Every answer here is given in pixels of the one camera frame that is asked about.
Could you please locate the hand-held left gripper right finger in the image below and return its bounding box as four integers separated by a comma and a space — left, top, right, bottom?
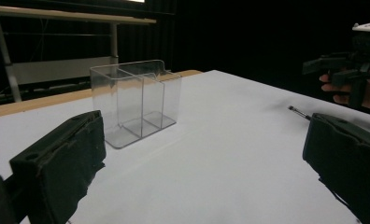
302, 112, 370, 224

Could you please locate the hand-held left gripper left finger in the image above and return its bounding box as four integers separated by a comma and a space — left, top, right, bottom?
8, 109, 107, 224

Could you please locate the thin black metal-tipped pen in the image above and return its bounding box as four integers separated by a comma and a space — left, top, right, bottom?
287, 105, 313, 121

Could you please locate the clear acrylic divided organizer box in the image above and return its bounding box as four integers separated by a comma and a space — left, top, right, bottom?
90, 59, 183, 150

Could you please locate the dark curtain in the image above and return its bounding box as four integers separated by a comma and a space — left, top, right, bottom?
117, 0, 370, 119

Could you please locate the white metal-legged desk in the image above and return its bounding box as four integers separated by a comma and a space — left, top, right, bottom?
0, 4, 158, 104

